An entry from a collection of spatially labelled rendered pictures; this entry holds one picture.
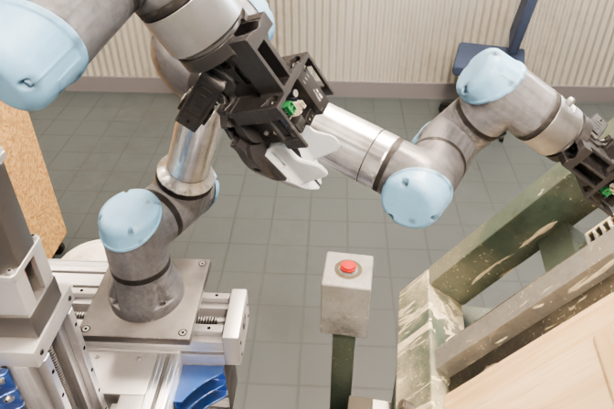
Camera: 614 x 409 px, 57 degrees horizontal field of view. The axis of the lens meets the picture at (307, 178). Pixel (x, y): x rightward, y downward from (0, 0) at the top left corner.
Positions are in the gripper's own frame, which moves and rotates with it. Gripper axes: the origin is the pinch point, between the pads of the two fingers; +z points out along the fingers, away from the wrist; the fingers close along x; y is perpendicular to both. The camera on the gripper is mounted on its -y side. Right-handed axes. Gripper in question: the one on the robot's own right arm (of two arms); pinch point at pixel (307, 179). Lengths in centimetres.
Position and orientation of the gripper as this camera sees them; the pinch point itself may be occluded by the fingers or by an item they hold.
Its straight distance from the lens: 61.8
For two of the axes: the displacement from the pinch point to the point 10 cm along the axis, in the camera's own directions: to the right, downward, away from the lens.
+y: 7.9, -0.2, -6.2
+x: 3.7, -7.8, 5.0
